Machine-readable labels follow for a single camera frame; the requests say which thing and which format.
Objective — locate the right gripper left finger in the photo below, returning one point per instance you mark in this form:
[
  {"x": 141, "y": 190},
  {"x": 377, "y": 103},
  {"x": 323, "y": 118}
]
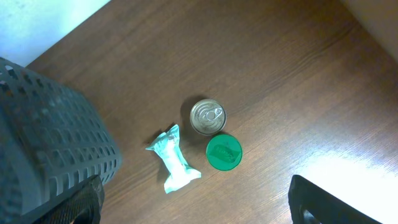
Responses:
[{"x": 79, "y": 204}]

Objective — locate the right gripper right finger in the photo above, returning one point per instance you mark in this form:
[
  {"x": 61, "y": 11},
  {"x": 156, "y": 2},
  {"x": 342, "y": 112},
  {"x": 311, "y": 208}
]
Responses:
[{"x": 311, "y": 204}]

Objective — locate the grey plastic basket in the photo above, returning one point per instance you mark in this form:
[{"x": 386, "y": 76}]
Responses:
[{"x": 52, "y": 139}]

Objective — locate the green lidded glass jar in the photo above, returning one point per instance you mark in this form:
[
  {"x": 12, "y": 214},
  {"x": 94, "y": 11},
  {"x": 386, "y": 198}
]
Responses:
[{"x": 224, "y": 152}]

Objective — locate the mint green packet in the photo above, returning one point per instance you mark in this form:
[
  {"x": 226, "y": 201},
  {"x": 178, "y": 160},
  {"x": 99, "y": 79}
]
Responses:
[{"x": 166, "y": 146}]

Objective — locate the silver tin can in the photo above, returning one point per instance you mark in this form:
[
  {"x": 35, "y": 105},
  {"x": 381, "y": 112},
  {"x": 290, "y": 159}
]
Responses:
[{"x": 207, "y": 117}]

